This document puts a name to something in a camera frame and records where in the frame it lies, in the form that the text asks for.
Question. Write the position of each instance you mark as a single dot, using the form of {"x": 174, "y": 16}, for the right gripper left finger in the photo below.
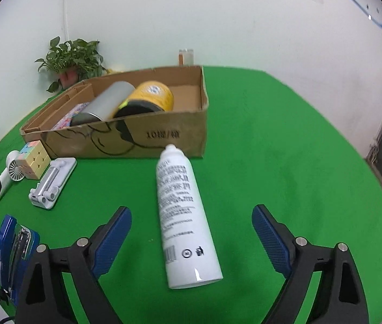
{"x": 43, "y": 297}

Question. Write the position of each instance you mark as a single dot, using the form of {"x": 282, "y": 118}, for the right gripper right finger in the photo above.
{"x": 340, "y": 295}

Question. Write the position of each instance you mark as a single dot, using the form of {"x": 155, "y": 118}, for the cardboard divider insert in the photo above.
{"x": 55, "y": 110}

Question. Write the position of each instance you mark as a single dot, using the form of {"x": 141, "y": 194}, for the colourful puzzle box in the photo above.
{"x": 66, "y": 120}

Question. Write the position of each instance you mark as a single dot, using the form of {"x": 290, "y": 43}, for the silver metal can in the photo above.
{"x": 104, "y": 106}

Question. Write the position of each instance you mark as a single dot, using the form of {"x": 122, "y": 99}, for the yellow label jar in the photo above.
{"x": 149, "y": 97}

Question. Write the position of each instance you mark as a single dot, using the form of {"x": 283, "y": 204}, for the white handheld fan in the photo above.
{"x": 11, "y": 173}

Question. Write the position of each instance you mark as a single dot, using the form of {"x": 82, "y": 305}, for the pastel rubik cube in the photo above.
{"x": 33, "y": 160}

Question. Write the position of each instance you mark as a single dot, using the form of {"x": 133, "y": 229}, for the white phone stand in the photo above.
{"x": 52, "y": 182}

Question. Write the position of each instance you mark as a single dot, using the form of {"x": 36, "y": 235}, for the blue stapler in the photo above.
{"x": 17, "y": 245}

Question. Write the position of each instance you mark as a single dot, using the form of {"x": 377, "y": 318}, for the potted plant red pot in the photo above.
{"x": 71, "y": 61}

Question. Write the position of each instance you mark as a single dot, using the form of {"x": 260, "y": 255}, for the white spray bottle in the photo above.
{"x": 190, "y": 256}

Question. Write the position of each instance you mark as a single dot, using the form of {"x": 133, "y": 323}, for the yellow cloth piece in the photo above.
{"x": 112, "y": 71}

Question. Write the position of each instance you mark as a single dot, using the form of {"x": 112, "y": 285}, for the large cardboard box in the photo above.
{"x": 138, "y": 136}

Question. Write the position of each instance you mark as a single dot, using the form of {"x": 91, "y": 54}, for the green table cloth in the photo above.
{"x": 264, "y": 145}

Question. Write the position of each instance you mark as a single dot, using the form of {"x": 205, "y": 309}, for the clear jar orange label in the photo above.
{"x": 186, "y": 57}

